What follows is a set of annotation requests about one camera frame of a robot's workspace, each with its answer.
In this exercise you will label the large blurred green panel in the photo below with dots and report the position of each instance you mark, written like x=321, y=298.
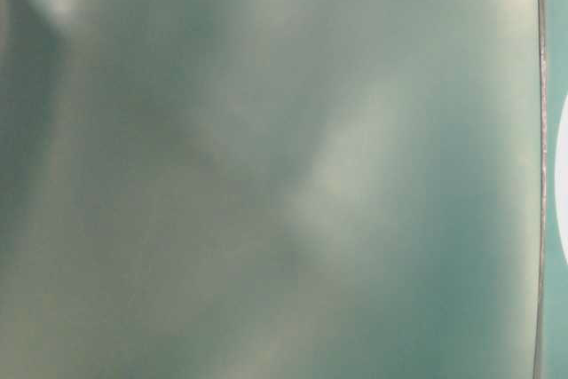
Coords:
x=270, y=188

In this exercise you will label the white round object at edge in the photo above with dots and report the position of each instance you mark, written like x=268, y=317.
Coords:
x=561, y=179

